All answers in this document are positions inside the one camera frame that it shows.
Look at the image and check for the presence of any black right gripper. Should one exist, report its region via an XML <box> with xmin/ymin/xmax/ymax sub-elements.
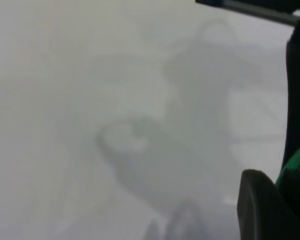
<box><xmin>194</xmin><ymin>0</ymin><xmax>300</xmax><ymax>26</ymax></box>

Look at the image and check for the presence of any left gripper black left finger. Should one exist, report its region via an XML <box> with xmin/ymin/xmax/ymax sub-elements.
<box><xmin>236</xmin><ymin>169</ymin><xmax>300</xmax><ymax>240</ymax></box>

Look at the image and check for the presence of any transparent zip bag green strip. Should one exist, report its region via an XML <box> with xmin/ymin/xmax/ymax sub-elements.
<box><xmin>139</xmin><ymin>138</ymin><xmax>300</xmax><ymax>240</ymax></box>

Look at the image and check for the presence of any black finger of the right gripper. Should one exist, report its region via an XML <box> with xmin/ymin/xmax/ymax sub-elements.
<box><xmin>281</xmin><ymin>17</ymin><xmax>300</xmax><ymax>166</ymax></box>

